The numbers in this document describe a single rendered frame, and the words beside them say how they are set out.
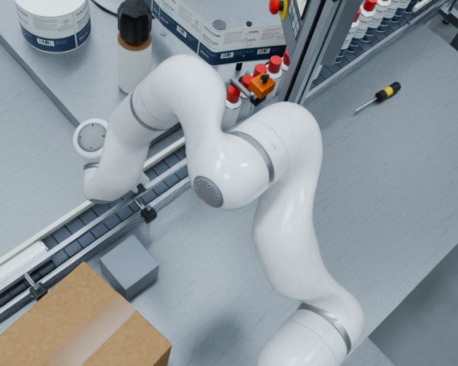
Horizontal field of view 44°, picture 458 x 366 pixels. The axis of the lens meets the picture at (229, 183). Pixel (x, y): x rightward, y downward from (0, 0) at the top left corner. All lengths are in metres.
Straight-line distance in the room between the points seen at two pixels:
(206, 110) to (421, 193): 1.05
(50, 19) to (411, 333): 1.79
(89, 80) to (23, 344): 0.83
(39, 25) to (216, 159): 1.02
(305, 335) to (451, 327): 1.64
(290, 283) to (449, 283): 1.79
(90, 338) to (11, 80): 0.91
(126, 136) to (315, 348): 0.49
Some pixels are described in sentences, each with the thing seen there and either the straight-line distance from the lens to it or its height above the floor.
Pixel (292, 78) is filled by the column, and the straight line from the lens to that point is 1.27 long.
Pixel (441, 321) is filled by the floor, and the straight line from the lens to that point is 2.59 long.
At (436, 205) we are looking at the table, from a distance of 1.75.
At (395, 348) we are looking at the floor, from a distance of 2.47.
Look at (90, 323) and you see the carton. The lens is 1.12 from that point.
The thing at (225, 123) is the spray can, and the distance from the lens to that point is 1.51.
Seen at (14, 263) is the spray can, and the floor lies 0.93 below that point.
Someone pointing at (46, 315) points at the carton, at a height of 1.12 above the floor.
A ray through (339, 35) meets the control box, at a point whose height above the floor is 1.38.
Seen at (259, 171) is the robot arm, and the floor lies 1.54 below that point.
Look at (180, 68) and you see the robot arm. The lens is 0.85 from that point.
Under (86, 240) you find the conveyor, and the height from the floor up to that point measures 0.88.
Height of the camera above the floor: 2.20
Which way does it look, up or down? 60 degrees down
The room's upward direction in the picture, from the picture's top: 17 degrees clockwise
